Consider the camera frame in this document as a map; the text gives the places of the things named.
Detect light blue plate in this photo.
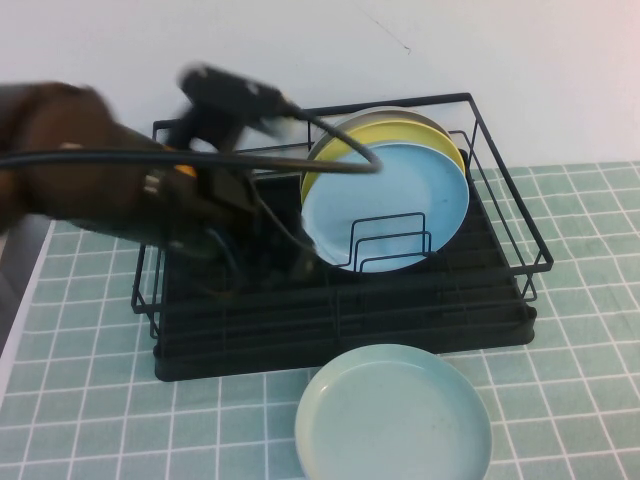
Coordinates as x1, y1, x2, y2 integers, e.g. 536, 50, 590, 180
300, 142, 472, 277

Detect yellow plate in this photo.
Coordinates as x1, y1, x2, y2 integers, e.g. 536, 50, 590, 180
299, 119, 467, 200

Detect thick black camera cable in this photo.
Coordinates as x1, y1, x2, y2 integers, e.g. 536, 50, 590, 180
0, 102, 384, 176

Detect grey plate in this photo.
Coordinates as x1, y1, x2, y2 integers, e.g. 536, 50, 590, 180
304, 105, 454, 167

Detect black wire dish rack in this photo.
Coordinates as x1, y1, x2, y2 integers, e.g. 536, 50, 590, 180
130, 91, 554, 352

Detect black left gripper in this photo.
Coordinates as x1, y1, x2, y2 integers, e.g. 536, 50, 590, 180
144, 158, 322, 297

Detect green grid tablecloth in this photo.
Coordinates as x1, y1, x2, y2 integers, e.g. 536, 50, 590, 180
0, 160, 640, 480

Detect black plastic drip tray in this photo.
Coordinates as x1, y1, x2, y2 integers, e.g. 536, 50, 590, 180
152, 147, 538, 384

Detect mint green plate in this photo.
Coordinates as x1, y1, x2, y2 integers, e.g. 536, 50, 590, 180
293, 343, 494, 480

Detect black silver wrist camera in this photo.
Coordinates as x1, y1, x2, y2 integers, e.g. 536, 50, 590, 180
174, 62, 302, 152

